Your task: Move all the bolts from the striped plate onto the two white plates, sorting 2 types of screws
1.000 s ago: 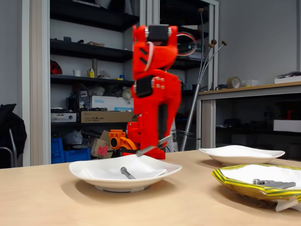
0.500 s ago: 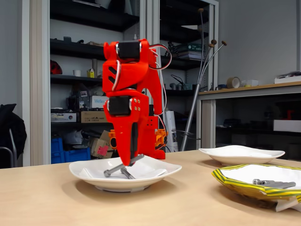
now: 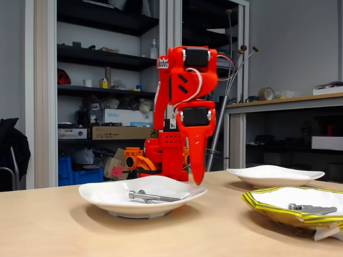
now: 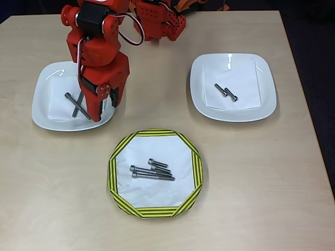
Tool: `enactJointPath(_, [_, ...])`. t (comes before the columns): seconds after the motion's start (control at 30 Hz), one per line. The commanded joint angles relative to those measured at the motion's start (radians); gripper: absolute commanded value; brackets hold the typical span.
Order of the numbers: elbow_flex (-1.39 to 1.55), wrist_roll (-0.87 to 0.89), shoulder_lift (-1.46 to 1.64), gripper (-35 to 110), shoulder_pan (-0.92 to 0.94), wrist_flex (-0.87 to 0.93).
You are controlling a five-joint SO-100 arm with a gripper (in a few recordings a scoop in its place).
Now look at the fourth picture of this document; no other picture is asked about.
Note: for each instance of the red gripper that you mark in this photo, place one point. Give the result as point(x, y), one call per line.
point(111, 76)

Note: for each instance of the red robot arm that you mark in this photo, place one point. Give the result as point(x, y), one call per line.
point(96, 52)

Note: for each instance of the white paper napkin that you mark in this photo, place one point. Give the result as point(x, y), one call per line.
point(57, 104)
point(243, 78)

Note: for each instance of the white square ceramic plate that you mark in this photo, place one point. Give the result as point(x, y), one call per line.
point(42, 115)
point(199, 102)

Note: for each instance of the crumpled white paper sheet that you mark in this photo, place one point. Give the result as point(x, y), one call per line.
point(157, 196)

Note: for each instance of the yellow green striped paper plate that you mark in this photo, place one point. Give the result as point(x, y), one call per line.
point(199, 170)

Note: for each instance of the orange table clamp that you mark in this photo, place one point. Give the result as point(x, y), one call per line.
point(188, 5)

